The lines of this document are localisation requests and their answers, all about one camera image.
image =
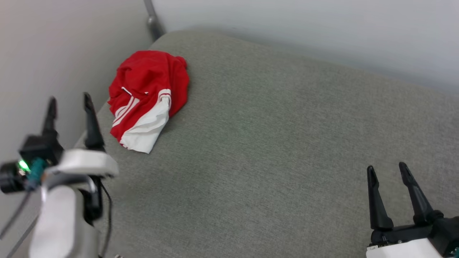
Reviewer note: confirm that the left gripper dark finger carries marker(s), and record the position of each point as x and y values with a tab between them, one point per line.
92	125
50	118

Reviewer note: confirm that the grey metal pole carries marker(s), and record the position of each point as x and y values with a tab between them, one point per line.
153	19

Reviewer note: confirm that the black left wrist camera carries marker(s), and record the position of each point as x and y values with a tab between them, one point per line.
10	178

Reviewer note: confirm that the red and white basketball jersey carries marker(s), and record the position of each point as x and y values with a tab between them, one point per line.
150	71

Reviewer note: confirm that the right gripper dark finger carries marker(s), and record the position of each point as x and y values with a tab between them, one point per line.
417	200
378	208

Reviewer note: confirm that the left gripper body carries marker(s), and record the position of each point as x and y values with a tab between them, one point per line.
82	163

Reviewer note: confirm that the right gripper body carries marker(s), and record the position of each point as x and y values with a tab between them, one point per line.
412	247

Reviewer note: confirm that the grey fabric sofa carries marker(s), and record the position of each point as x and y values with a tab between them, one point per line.
269	143

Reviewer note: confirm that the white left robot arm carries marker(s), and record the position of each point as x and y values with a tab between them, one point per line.
61	222

